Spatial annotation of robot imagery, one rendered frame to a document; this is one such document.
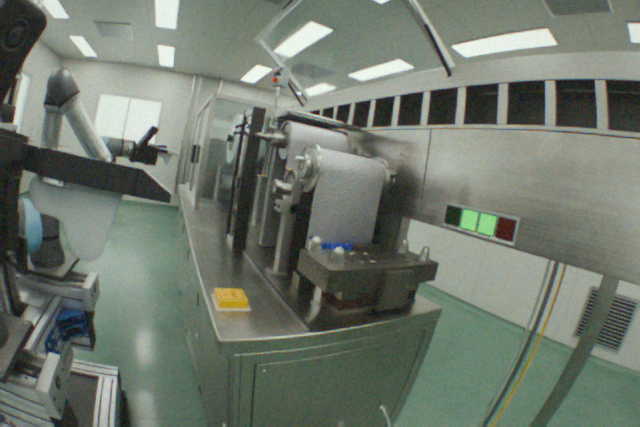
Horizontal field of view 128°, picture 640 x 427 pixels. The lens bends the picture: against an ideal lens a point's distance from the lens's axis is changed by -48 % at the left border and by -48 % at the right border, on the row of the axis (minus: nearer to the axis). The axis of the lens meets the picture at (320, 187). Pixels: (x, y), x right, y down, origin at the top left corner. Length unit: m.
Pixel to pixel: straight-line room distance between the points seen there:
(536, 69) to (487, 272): 2.85
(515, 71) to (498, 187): 0.33
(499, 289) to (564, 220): 2.72
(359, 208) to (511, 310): 2.69
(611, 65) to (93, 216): 0.89
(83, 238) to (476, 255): 3.50
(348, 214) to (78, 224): 0.81
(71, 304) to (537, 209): 1.37
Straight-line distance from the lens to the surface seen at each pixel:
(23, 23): 0.21
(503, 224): 0.79
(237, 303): 0.71
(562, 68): 0.84
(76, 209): 0.19
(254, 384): 0.71
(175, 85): 6.43
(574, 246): 0.74
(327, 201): 0.87
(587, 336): 0.93
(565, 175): 0.75
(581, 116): 0.86
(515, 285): 3.34
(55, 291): 1.11
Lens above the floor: 1.25
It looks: 3 degrees down
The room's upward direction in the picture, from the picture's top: 10 degrees clockwise
